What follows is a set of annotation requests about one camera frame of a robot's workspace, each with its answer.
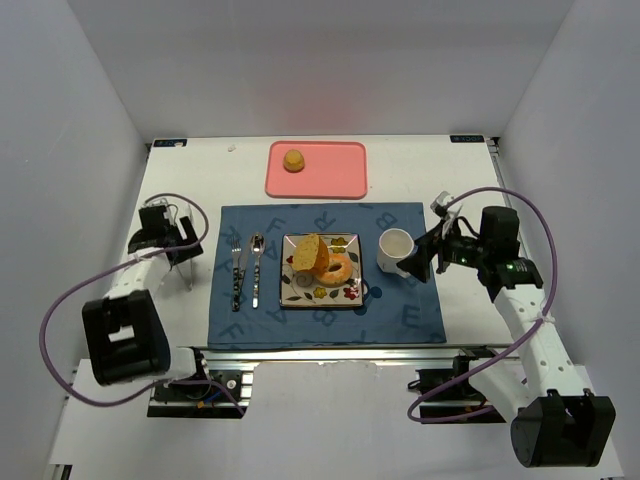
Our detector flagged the square floral ceramic plate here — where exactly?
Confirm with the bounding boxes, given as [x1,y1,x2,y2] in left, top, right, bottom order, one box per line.
[279,233,364,309]

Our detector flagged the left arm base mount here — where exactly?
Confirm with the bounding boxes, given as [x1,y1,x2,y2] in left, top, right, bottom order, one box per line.
[147,351,253,419]

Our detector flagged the white ceramic mug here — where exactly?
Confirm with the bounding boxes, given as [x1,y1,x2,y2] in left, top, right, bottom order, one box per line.
[377,228,414,278]

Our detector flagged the blue lettered placemat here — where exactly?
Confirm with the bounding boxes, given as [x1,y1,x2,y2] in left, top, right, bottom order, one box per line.
[207,202,446,351]

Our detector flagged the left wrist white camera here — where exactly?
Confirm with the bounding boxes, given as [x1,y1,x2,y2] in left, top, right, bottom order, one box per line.
[143,197,171,208]

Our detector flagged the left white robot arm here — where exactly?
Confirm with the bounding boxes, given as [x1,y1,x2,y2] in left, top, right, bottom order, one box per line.
[82,199,204,386]

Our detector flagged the aluminium table front rail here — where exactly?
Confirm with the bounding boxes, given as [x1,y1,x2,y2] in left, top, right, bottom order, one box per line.
[202,344,507,364]

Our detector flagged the orange sugared bagel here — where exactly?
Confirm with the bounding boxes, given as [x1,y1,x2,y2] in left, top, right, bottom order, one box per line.
[315,253,353,287]

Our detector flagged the seeded bread slice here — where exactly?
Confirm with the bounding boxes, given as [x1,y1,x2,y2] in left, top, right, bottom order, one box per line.
[312,234,329,274]
[292,234,320,271]

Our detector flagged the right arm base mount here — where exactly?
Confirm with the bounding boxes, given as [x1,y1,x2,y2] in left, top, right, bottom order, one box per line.
[407,346,505,424]

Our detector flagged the fork with patterned handle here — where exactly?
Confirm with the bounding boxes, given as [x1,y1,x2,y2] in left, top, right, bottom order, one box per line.
[231,237,242,312]

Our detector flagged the wrist white camera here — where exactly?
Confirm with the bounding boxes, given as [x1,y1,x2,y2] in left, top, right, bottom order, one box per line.
[430,191,461,224]
[143,197,171,208]

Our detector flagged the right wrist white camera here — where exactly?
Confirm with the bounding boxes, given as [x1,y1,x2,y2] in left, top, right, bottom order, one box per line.
[430,191,461,224]

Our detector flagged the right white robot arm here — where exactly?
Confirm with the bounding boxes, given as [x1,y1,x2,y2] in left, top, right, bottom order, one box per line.
[399,206,616,468]

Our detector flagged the small round muffin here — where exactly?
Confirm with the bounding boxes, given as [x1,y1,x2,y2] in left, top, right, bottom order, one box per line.
[283,149,305,173]

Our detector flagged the pink plastic tray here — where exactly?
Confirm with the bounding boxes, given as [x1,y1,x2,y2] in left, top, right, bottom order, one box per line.
[265,140,369,200]

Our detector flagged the spoon with patterned handle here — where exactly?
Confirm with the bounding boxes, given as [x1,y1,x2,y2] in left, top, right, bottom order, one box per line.
[252,232,266,309]

